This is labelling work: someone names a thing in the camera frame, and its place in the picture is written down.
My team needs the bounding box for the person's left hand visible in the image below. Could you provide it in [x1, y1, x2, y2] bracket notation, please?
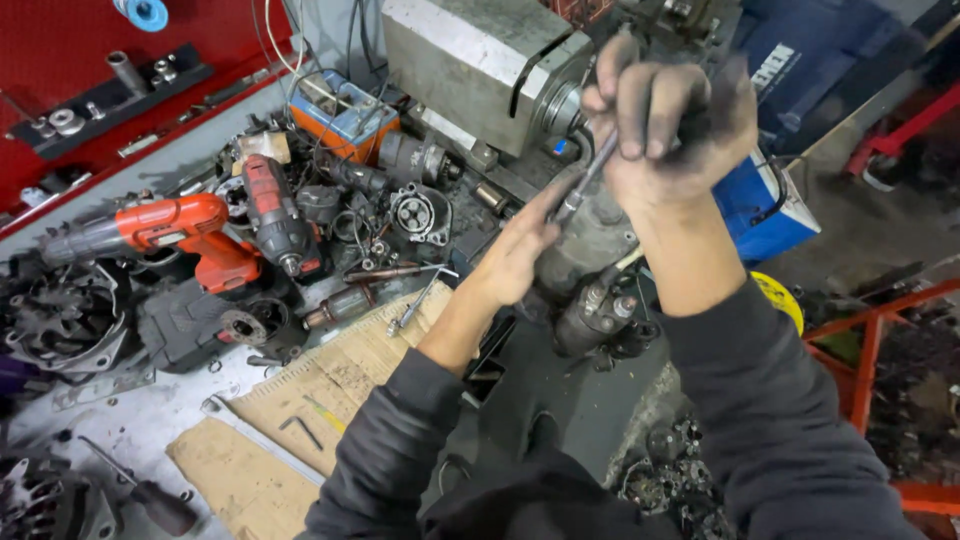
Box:
[468, 177, 583, 309]

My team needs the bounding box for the person's right hand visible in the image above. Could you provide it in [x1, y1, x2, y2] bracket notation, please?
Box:
[581, 33, 760, 220]

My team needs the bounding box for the grey metal socket driver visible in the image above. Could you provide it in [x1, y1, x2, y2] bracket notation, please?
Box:
[549, 129, 622, 226]

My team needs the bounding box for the grey alternator end cover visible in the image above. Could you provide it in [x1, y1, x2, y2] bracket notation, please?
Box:
[388, 183, 453, 247]

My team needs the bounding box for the grey small starter motor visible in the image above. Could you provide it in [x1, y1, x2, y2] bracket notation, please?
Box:
[377, 130, 463, 189]

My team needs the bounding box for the grey metal lathe headstock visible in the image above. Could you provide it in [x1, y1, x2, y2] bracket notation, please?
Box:
[381, 0, 597, 159]

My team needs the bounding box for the blue white car battery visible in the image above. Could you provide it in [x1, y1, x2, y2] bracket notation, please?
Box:
[711, 147, 822, 265]

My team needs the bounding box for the silver ratchet wrench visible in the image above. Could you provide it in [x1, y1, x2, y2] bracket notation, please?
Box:
[385, 265, 460, 339]

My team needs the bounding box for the dark blue carton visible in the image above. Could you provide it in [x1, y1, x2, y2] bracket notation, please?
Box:
[731, 0, 909, 155]

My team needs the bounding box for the brown shaft rod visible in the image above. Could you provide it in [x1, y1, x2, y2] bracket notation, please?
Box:
[343, 262, 426, 285]

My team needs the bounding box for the blue orange battery charger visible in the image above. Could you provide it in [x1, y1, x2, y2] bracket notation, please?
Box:
[288, 70, 402, 166]

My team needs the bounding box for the copper wound armature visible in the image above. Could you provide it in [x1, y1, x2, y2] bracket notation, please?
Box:
[302, 283, 378, 331]

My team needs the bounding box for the yellow round lid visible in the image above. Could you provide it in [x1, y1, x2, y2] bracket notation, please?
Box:
[750, 270, 806, 336]

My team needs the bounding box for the red black impact driver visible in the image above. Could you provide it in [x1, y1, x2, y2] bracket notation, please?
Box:
[240, 154, 325, 280]

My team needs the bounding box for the heap of dark engine parts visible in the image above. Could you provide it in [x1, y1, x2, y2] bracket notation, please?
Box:
[616, 416, 740, 540]

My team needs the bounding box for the person's dark grey sweater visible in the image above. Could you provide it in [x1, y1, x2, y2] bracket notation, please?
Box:
[296, 277, 931, 540]

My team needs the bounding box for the brown cardboard sheet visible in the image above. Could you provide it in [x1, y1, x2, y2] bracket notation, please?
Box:
[165, 281, 456, 540]

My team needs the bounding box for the black pulley part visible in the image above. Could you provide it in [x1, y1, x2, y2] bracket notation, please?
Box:
[219, 297, 309, 361]

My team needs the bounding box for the black hex key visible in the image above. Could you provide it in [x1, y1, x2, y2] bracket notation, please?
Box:
[278, 415, 325, 453]

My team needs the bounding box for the blue tape roll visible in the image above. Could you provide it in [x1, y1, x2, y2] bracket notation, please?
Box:
[112, 0, 170, 33]

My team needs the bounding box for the black alternator housing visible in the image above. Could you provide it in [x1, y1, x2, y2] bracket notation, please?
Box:
[2, 258, 136, 376]

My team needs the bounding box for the grey alternator with fins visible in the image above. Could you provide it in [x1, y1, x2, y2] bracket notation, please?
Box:
[0, 457, 121, 540]

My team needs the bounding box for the red metal frame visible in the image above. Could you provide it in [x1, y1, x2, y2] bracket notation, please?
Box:
[801, 279, 960, 519]

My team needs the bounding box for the orange cordless drill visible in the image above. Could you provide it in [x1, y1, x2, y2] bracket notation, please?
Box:
[41, 193, 264, 295]

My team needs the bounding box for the dark handled screwdriver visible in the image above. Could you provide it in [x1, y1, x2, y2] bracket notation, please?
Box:
[77, 435, 200, 538]

